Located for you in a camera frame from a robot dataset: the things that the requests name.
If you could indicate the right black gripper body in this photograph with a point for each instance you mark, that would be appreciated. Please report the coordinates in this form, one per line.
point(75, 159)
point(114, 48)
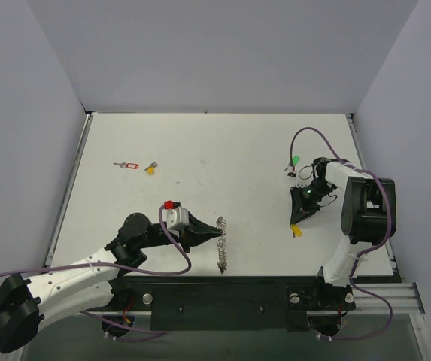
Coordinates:
point(300, 203)

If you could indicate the yellow tag key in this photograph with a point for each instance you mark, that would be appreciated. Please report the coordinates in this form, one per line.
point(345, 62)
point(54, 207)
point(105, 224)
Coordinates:
point(296, 231)

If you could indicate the silver spiked keyring disc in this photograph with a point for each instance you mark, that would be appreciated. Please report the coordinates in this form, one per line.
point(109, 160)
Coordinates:
point(221, 246)

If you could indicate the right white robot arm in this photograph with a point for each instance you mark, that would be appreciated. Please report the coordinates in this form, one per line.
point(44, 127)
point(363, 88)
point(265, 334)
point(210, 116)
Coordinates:
point(368, 220)

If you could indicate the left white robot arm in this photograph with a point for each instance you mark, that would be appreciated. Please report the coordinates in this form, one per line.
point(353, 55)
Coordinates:
point(32, 300)

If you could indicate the yellow capped key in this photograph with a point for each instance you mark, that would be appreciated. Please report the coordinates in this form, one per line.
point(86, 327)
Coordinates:
point(150, 170)

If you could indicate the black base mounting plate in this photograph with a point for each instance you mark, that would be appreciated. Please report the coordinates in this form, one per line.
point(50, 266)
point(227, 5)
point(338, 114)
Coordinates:
point(227, 305)

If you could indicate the red tag key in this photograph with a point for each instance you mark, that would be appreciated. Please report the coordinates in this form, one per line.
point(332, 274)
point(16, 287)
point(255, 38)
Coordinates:
point(127, 165)

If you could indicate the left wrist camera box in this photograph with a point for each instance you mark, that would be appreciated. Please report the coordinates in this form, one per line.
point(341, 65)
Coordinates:
point(177, 217)

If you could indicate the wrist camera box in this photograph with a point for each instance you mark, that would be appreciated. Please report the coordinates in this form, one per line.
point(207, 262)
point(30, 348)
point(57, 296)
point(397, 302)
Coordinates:
point(290, 170)
point(177, 217)

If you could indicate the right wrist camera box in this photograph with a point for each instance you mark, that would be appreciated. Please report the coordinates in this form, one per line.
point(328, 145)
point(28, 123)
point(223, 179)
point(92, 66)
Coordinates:
point(290, 170)

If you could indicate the aluminium frame rail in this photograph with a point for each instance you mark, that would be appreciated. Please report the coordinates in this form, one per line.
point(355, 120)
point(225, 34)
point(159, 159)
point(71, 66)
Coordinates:
point(369, 298)

